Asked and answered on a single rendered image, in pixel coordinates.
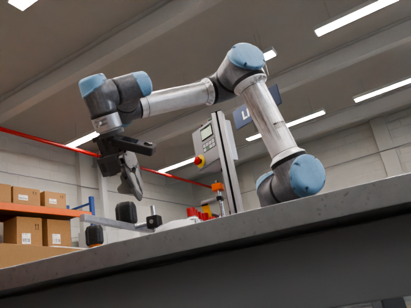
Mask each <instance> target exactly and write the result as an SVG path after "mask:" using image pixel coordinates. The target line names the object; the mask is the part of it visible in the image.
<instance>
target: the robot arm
mask: <svg viewBox="0 0 411 308"><path fill-rule="evenodd" d="M264 65H265V56H264V54H263V52H262V51H261V50H260V49H259V48H258V47H256V46H254V45H252V44H249V43H238V44H236V45H234V46H233V47H232V48H231V50H230V51H228V53H227V56H226V57H225V59H224V61H223V62H222V64H221V65H220V67H219V69H218V70H217V72H216V73H215V74H214V75H212V76H210V77H208V78H204V79H202V80H201V82H197V83H194V84H188V85H184V86H179V87H173V88H169V89H164V90H158V91H155V92H153V91H152V82H151V80H150V78H149V76H148V75H147V73H145V72H144V71H138V72H135V73H130V74H127V75H123V76H119V77H116V78H113V79H107V78H106V77H105V75H104V74H103V73H99V74H96V75H92V76H88V77H86V78H83V79H81V80H80V81H79V87H80V92H81V95H82V98H83V100H84V102H85V105H86V107H87V111H88V113H89V116H90V118H91V121H92V124H93V126H94V129H95V132H96V133H97V134H99V135H98V136H97V137H93V138H92V140H93V143H95V142H97V145H98V148H99V150H100V153H101V154H100V155H101V156H100V157H99V158H98V154H97V158H98V159H97V162H98V165H99V168H100V170H101V173H102V175H103V177H108V176H110V177H111V176H114V175H117V173H120V172H121V173H122V174H121V175H120V179H121V182H122V183H121V184H120V185H119V186H118V187H117V191H118V193H120V194H133V195H134V196H135V197H136V199H137V200H138V201H141V200H142V198H143V182H142V175H141V170H140V166H139V163H138V161H137V159H136V155H135V153H139V154H142V155H147V156H152V155H153V154H154V153H155V152H156V150H157V145H156V144H153V143H150V142H146V141H141V140H138V139H133V138H130V137H126V136H121V135H118V134H119V133H121V132H123V131H124V129H123V128H125V127H127V126H129V124H131V123H132V121H133V120H136V119H141V118H144V117H149V116H154V115H157V114H162V113H166V112H170V111H175V110H178V109H183V108H188V107H192V106H196V105H201V104H204V103H205V104H206V105H214V104H217V103H221V102H224V101H227V100H230V99H232V98H235V97H236V96H238V95H240V96H242V98H243V100H244V102H245V104H246V106H247V108H248V110H249V112H250V114H251V117H252V119H253V121H254V123H255V125H256V127H257V129H258V131H259V133H260V135H261V137H262V139H263V141H264V143H265V145H266V147H267V149H268V152H269V154H270V156H271V157H272V160H273V161H272V164H271V168H272V171H271V172H268V173H267V174H264V175H262V176H261V177H260V178H259V179H258V180H257V182H256V192H257V196H258V198H259V202H260V205H261V208H262V207H266V206H269V205H274V204H279V203H282V202H287V201H290V200H295V199H300V198H303V197H308V196H313V195H316V194H317V193H318V192H319V191H320V190H321V189H322V188H323V187H324V184H325V170H324V167H323V165H322V163H321V162H320V161H319V160H318V159H317V158H314V156H312V155H308V154H307V153H306V151H305V150H304V149H301V148H298V147H297V145H296V143H295V141H294V138H293V137H292V135H291V132H290V131H289V129H288V127H287V125H286V123H285V121H284V119H283V117H282V115H281V113H280V112H279V110H278V108H277V106H276V104H275V102H274V100H273V98H272V96H271V94H270V92H269V91H268V88H267V86H266V85H265V82H266V79H267V76H266V74H265V72H264V70H263V66H264Z"/></svg>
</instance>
